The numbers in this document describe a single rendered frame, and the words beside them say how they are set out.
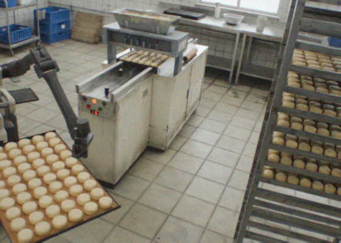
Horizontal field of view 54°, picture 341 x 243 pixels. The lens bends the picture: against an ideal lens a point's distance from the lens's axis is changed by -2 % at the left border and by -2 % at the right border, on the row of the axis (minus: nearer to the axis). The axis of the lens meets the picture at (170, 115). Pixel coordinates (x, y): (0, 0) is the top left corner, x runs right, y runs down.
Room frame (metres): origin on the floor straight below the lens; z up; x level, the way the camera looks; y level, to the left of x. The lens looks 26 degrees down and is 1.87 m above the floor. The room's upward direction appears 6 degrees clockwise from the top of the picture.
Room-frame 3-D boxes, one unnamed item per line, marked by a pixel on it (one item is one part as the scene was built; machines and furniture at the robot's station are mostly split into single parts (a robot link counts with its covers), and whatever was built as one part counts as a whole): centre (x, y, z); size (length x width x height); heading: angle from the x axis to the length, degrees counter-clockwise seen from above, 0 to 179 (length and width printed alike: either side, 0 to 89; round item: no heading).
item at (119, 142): (2.60, 0.45, 0.45); 0.70 x 0.34 x 0.90; 163
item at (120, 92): (3.15, 0.13, 0.87); 2.01 x 0.03 x 0.07; 163
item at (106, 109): (2.25, 0.56, 0.77); 0.24 x 0.04 x 0.14; 73
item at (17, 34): (5.74, 2.92, 0.29); 0.56 x 0.38 x 0.20; 167
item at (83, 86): (3.23, 0.41, 0.87); 2.01 x 0.03 x 0.07; 163
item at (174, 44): (3.08, 0.30, 1.01); 0.72 x 0.33 x 0.34; 73
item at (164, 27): (3.08, 0.30, 1.25); 0.56 x 0.29 x 0.14; 73
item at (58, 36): (6.60, 2.51, 0.10); 0.60 x 0.40 x 0.20; 157
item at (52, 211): (0.92, 0.39, 0.98); 0.05 x 0.05 x 0.02
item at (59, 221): (0.87, 0.35, 0.97); 0.05 x 0.05 x 0.02
